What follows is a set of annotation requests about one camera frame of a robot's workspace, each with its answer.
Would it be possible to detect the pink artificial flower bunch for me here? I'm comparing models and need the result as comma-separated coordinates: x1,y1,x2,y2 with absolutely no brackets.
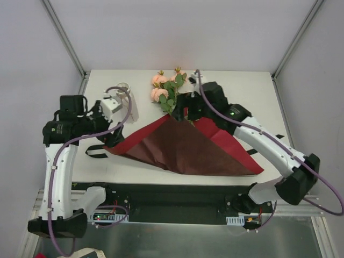
150,66,188,116

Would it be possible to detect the black ribbon with gold print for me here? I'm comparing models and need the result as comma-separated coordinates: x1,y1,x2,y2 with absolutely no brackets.
85,133,285,159

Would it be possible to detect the brown red wrapping paper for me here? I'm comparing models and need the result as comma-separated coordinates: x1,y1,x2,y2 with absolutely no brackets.
105,115,263,176

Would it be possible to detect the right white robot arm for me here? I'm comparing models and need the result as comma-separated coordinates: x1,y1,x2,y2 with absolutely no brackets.
172,82,320,214

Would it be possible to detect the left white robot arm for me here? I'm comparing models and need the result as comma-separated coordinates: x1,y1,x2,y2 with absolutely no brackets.
27,95,124,239

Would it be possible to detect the white ribbed ceramic vase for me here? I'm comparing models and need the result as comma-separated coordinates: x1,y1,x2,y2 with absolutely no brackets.
116,82,139,124

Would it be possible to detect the red object at bottom edge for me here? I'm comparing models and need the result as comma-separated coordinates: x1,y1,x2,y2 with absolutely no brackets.
34,253,47,258

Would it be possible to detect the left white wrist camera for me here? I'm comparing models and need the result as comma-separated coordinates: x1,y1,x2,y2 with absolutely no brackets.
100,92,123,121

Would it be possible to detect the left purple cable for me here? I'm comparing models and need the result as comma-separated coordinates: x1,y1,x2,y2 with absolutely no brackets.
47,85,133,256

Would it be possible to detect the purple cable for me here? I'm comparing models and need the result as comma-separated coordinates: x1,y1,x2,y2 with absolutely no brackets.
195,69,344,233
47,85,133,256

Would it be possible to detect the left aluminium frame post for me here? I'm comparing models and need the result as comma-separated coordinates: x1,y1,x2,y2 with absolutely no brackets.
40,0,87,80

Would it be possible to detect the aluminium frame post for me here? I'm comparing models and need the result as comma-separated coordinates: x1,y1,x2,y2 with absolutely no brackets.
271,0,327,81
40,0,87,80

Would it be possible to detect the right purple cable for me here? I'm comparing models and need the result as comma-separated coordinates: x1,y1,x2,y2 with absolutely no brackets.
195,69,344,233

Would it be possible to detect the left white cable duct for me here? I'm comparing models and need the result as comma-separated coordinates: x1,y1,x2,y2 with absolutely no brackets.
88,212,129,224

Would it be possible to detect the white cable duct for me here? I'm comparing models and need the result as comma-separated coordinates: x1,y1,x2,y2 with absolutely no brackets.
88,212,129,224
225,215,262,226

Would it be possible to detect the right white cable duct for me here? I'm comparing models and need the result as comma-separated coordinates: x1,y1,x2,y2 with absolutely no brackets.
225,215,262,226

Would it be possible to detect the right aluminium frame post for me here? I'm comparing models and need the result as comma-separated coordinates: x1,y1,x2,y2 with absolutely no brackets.
271,0,327,81

